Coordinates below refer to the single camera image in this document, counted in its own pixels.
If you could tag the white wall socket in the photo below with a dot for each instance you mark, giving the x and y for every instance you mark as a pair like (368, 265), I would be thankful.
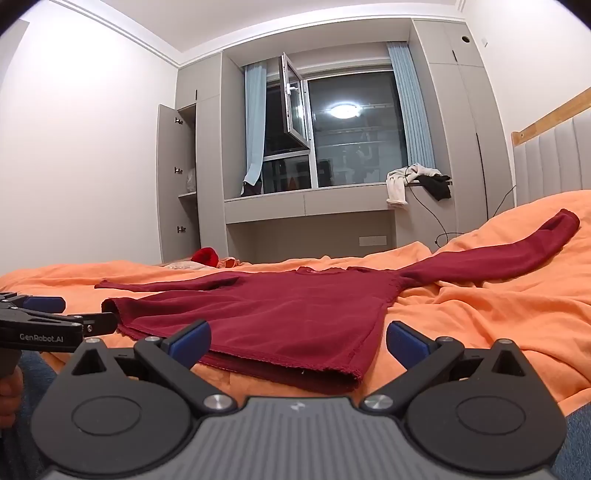
(372, 240)

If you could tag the black garment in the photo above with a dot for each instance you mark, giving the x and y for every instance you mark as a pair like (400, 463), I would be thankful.
(436, 184)

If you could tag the orange blanket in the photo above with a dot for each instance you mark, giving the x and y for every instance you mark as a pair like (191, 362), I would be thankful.
(498, 314)

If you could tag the grey window bench cabinet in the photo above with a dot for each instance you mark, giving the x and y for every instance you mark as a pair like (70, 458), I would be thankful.
(309, 203)

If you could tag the grey wardrobe with open door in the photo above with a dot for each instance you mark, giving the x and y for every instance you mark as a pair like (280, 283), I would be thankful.
(207, 152)

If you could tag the bright red cloth item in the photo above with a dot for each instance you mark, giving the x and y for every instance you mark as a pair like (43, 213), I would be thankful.
(205, 256)

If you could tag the white garment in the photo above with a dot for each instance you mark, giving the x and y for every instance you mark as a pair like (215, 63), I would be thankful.
(399, 184)

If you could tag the dark cloth on sill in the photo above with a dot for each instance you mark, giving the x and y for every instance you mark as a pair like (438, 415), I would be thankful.
(251, 189)

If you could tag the large glass window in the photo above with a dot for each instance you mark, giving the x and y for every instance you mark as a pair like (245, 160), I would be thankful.
(351, 134)

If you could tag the short light blue curtain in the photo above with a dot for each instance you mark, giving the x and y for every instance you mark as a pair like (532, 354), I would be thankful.
(254, 124)

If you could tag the wooden wall rail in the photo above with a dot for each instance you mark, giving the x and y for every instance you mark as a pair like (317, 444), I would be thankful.
(554, 117)

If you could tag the peach patterned cloth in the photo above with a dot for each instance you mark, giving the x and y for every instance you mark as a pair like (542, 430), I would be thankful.
(228, 263)

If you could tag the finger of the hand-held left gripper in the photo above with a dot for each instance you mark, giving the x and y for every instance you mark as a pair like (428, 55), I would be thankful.
(99, 323)
(44, 303)

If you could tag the person's left hand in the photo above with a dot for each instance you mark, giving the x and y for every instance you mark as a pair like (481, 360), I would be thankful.
(9, 397)

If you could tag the dark red sweater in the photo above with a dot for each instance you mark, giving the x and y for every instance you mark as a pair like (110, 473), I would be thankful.
(286, 314)

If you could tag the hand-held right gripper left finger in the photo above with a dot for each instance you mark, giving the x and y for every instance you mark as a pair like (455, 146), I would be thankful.
(191, 344)

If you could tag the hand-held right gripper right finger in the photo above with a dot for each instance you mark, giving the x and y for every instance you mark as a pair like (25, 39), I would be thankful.
(406, 344)

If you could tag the long light blue curtain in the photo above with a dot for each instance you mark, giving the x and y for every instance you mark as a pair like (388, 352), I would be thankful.
(413, 106)

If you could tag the grey padded headboard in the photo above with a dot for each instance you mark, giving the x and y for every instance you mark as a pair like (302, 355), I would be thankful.
(554, 161)

